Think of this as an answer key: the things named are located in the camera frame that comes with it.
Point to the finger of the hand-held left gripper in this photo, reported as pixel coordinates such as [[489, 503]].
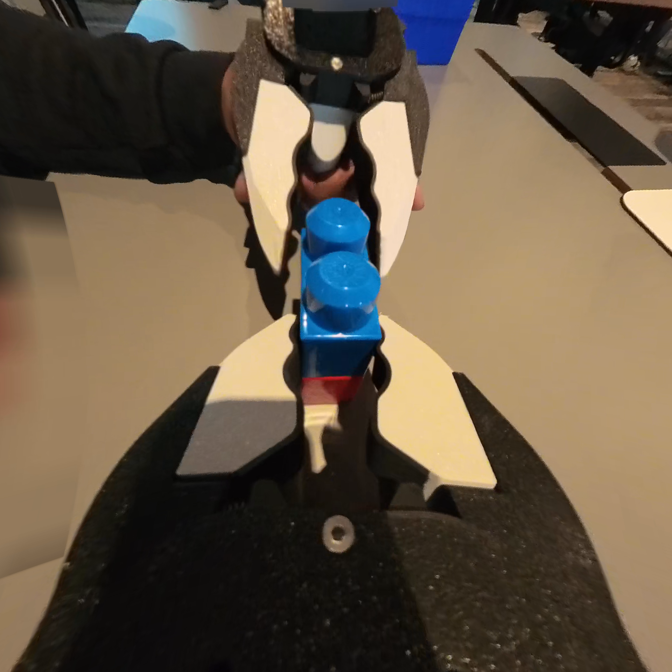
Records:
[[270, 157], [393, 168]]

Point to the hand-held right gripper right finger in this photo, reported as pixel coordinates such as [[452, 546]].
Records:
[[425, 409]]

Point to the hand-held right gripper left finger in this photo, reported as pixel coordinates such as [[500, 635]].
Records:
[[246, 378]]

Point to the blue mega block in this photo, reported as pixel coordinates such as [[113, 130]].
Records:
[[336, 346]]

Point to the blue plastic bin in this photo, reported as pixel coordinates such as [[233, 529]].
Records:
[[430, 36]]

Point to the person's left forearm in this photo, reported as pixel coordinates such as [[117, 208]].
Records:
[[105, 105]]

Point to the person's left hand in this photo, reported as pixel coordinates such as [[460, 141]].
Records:
[[325, 186]]

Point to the black flat table panel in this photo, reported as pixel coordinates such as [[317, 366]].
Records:
[[582, 120]]

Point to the white desk stand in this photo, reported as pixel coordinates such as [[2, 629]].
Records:
[[653, 215]]

